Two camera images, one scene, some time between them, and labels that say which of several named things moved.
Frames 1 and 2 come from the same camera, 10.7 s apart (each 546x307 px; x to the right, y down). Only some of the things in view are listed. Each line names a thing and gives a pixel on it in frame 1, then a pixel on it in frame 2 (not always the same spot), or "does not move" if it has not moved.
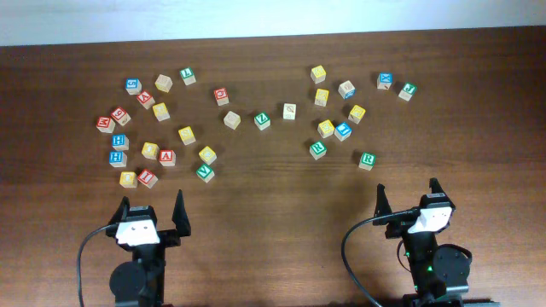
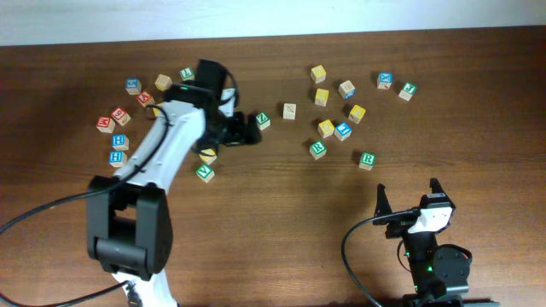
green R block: (317, 150) does not move
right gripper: (397, 226) does not move
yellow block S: (322, 97) does not move
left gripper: (178, 222) -> (235, 136)
